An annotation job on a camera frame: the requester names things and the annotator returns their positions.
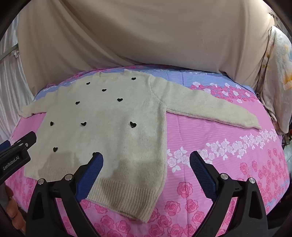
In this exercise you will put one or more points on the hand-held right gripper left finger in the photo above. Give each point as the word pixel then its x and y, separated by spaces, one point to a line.
pixel 91 171

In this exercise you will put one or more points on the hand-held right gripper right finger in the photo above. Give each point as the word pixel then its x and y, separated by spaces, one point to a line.
pixel 200 171

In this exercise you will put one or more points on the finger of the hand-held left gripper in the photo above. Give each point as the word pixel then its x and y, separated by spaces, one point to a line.
pixel 27 138

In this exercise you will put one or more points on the beige fluffy towel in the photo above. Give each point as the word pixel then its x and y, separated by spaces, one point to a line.
pixel 109 123

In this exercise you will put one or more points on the person's left hand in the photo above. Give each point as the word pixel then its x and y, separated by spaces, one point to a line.
pixel 13 209

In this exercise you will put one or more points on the pink floral bedsheet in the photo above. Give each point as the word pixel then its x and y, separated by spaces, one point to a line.
pixel 205 159

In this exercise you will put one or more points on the white curtain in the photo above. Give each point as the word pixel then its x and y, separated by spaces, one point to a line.
pixel 11 79

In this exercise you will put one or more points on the white floral pillow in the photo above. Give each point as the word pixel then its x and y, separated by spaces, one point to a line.
pixel 277 75

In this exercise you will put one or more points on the beige backdrop cloth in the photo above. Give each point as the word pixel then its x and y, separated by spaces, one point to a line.
pixel 148 32

